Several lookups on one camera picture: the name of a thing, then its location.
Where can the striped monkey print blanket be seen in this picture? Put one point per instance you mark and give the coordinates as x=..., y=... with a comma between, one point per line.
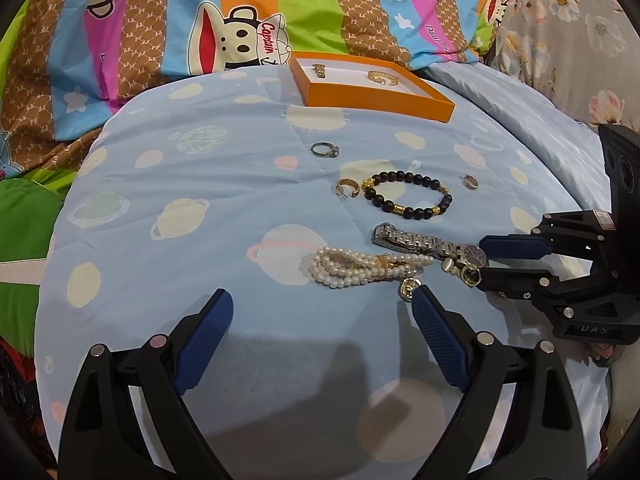
x=150, y=35

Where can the small gold earring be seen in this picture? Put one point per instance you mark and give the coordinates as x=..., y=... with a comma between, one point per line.
x=410, y=287

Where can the pale blue leaf print sheet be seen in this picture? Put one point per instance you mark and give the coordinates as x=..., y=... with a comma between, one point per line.
x=525, y=110

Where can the gold bangle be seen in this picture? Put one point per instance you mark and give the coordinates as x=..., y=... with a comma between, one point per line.
x=371, y=76

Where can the blue planet print blanket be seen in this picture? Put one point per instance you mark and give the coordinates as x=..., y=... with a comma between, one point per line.
x=200, y=185

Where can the gold dark stone earring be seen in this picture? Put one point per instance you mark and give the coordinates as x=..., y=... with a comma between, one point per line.
x=470, y=275

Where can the gold pale stone earring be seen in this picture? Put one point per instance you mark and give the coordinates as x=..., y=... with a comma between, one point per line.
x=446, y=263

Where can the dark red cloth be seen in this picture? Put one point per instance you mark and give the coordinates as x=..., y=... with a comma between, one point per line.
x=20, y=400

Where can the gold hoop earring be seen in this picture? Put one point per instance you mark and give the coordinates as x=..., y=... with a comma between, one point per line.
x=353, y=189

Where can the silver wristwatch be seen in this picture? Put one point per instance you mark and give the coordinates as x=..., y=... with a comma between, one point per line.
x=420, y=242

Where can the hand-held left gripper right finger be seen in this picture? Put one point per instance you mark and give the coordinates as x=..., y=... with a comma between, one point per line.
x=437, y=332

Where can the orange jewelry box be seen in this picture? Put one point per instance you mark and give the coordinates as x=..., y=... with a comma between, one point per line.
x=380, y=105

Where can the grey floral cloth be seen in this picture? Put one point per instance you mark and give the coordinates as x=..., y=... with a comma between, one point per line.
x=575, y=20

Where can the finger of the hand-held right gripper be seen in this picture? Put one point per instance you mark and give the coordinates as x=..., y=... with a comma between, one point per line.
x=515, y=281
x=510, y=247

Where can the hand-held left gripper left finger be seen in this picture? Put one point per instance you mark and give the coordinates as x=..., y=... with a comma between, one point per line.
x=207, y=327

